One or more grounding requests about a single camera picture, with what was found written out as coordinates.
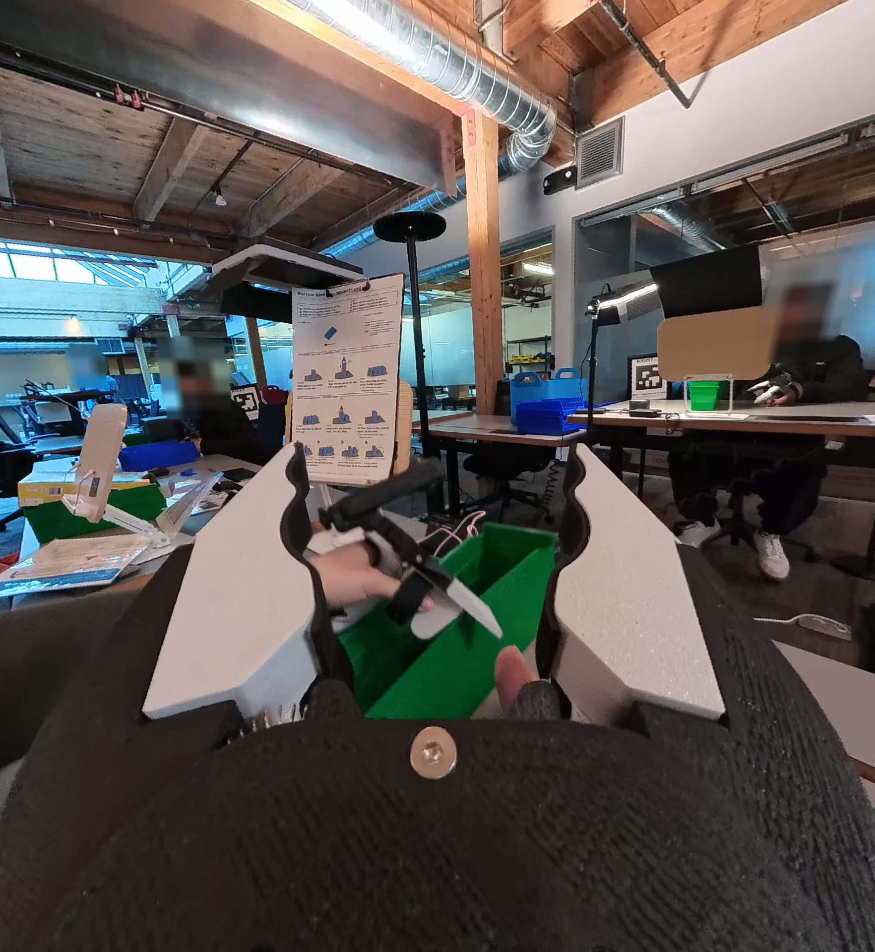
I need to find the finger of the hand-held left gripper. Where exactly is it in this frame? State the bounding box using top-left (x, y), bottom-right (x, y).
top-left (367, 521), bottom-right (504, 640)

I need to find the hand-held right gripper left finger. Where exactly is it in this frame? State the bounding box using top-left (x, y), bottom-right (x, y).
top-left (142, 444), bottom-right (351, 721)

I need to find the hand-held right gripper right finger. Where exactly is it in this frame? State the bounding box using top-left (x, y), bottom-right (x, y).
top-left (536, 444), bottom-right (728, 724)

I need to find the green plastic bin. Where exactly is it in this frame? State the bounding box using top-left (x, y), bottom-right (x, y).
top-left (337, 522), bottom-right (559, 721)

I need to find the person's right hand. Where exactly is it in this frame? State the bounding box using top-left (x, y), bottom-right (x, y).
top-left (495, 646), bottom-right (540, 709)

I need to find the instruction sheet on stand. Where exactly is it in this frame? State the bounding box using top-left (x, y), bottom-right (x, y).
top-left (285, 379), bottom-right (415, 478)

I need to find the wooden office desk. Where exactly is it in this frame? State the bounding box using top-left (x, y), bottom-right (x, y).
top-left (411, 413), bottom-right (589, 522)

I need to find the printed paper sheet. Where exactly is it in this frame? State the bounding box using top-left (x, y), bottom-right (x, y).
top-left (157, 470), bottom-right (223, 534)
top-left (0, 534), bottom-right (153, 600)

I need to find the printed instruction sheet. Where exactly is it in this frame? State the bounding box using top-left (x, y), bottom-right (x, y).
top-left (291, 273), bottom-right (406, 489)

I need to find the blue plastic bin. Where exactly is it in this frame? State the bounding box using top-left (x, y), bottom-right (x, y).
top-left (118, 439), bottom-right (201, 474)
top-left (515, 399), bottom-right (588, 437)

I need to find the green yellow box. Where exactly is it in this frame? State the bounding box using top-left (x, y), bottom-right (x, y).
top-left (19, 472), bottom-right (168, 545)

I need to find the white phone stand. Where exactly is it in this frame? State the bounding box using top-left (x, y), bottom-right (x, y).
top-left (62, 404), bottom-right (172, 553)

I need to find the white tilted monitor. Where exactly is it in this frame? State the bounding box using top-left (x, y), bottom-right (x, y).
top-left (210, 237), bottom-right (365, 325)

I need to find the long wooden desk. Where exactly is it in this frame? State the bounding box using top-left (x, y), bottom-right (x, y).
top-left (567, 398), bottom-right (875, 635)

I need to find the black floor lamp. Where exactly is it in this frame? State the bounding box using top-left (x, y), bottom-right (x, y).
top-left (373, 212), bottom-right (448, 522)

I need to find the tan rounded panel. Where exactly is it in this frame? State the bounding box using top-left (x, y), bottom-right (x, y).
top-left (657, 305), bottom-right (781, 381)

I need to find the studio light on stand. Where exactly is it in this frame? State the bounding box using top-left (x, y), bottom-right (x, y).
top-left (585, 281), bottom-right (662, 447)

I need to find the black sprinkler pipe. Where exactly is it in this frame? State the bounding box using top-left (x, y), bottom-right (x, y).
top-left (600, 0), bottom-right (696, 110)

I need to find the pink cable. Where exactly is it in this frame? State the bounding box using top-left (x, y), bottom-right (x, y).
top-left (423, 512), bottom-right (488, 553)

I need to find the white cable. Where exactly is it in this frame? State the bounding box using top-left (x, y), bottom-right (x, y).
top-left (753, 613), bottom-right (854, 643)

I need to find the blue handled tote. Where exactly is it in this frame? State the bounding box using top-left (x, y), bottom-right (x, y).
top-left (510, 367), bottom-right (589, 412)

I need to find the wooden support post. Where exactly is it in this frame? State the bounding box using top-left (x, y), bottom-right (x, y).
top-left (461, 108), bottom-right (506, 419)

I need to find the wall vent grille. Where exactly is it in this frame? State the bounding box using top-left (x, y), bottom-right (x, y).
top-left (575, 118), bottom-right (626, 191)

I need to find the silver air duct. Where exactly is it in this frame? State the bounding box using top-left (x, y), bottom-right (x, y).
top-left (289, 0), bottom-right (559, 255)

